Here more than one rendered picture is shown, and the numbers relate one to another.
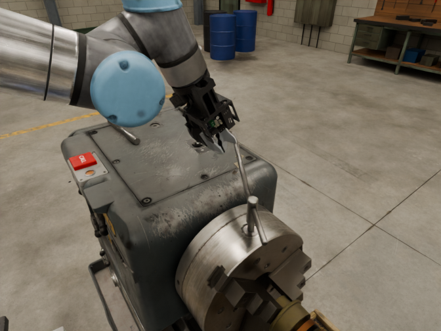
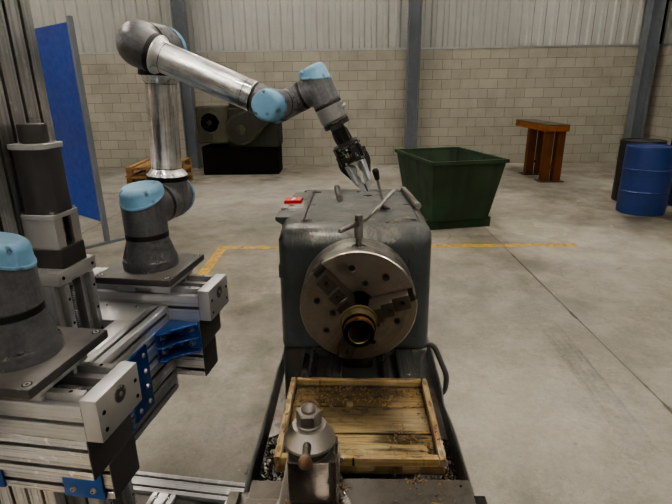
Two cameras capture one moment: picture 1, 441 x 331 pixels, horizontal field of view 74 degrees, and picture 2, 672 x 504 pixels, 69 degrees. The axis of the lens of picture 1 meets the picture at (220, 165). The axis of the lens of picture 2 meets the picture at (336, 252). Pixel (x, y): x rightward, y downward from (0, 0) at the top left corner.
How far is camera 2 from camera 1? 96 cm
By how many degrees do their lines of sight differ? 37
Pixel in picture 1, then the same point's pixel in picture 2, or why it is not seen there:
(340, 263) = not seen: outside the picture
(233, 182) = (379, 227)
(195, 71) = (331, 115)
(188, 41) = (328, 96)
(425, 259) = not seen: outside the picture
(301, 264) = (397, 296)
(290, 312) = (356, 309)
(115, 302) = not seen: hidden behind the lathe
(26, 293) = (243, 377)
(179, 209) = (325, 228)
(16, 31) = (234, 78)
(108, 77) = (256, 95)
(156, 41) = (308, 95)
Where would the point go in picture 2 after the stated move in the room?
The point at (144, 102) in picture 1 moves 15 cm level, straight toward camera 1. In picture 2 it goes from (269, 109) to (232, 112)
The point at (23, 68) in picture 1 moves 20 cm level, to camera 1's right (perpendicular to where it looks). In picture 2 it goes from (232, 90) to (294, 89)
